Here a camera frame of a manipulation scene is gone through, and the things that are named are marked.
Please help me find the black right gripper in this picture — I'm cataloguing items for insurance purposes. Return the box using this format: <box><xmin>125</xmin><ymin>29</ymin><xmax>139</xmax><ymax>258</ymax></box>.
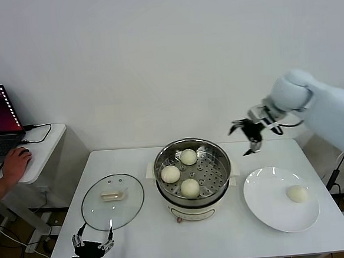
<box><xmin>226</xmin><ymin>117</ymin><xmax>265</xmax><ymax>158</ymax></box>

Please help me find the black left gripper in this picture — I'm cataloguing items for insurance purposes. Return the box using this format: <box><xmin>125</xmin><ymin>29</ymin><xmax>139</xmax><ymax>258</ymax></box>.
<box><xmin>70</xmin><ymin>218</ymin><xmax>117</xmax><ymax>258</ymax></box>

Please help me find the glass lid with cream handle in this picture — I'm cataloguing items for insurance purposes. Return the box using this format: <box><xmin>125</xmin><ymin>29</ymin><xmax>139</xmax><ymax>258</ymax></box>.
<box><xmin>79</xmin><ymin>172</ymin><xmax>148</xmax><ymax>233</ymax></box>

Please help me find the white steamed baozi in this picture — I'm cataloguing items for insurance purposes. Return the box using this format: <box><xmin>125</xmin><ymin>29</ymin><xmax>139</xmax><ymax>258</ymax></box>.
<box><xmin>160</xmin><ymin>164</ymin><xmax>181</xmax><ymax>184</ymax></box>
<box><xmin>180</xmin><ymin>148</ymin><xmax>198</xmax><ymax>167</ymax></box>
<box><xmin>179</xmin><ymin>178</ymin><xmax>201</xmax><ymax>199</ymax></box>
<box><xmin>285</xmin><ymin>184</ymin><xmax>309</xmax><ymax>205</ymax></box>

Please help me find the stainless steel steamer basket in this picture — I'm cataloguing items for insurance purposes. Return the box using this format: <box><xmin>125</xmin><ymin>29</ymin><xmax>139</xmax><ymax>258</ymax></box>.
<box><xmin>152</xmin><ymin>135</ymin><xmax>233</xmax><ymax>202</ymax></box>

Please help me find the person bare hand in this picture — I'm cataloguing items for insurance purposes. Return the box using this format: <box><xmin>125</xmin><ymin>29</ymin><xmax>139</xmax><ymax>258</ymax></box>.
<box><xmin>1</xmin><ymin>147</ymin><xmax>35</xmax><ymax>188</ymax></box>

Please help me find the white round plate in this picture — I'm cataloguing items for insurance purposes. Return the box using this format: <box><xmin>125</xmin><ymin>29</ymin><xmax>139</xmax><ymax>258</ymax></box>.
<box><xmin>241</xmin><ymin>163</ymin><xmax>322</xmax><ymax>236</ymax></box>

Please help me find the cream electric cooking pot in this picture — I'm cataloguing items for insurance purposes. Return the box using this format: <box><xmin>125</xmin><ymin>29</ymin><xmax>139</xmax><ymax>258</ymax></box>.
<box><xmin>144</xmin><ymin>156</ymin><xmax>244</xmax><ymax>226</ymax></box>

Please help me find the white side table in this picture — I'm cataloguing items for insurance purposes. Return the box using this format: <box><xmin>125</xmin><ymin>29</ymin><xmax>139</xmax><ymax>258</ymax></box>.
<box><xmin>0</xmin><ymin>123</ymin><xmax>76</xmax><ymax>245</ymax></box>

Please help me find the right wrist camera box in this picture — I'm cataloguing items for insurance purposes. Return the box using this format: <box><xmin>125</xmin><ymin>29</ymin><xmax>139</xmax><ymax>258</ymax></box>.
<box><xmin>247</xmin><ymin>104</ymin><xmax>274</xmax><ymax>127</ymax></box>

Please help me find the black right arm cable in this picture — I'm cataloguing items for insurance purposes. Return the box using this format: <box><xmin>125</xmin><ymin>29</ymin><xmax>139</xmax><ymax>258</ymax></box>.
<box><xmin>273</xmin><ymin>119</ymin><xmax>306</xmax><ymax>136</ymax></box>

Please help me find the white floor cable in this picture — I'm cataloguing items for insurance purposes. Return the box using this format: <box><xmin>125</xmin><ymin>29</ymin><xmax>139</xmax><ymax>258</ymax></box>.
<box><xmin>0</xmin><ymin>220</ymin><xmax>32</xmax><ymax>253</ymax></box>

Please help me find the white cable with black plug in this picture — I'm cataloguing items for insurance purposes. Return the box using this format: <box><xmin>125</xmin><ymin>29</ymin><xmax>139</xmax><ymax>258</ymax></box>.
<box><xmin>323</xmin><ymin>152</ymin><xmax>344</xmax><ymax>196</ymax></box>

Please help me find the black laptop cable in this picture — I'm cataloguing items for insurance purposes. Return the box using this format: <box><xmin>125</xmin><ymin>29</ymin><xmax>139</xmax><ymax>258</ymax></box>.
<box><xmin>19</xmin><ymin>123</ymin><xmax>55</xmax><ymax>145</ymax></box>

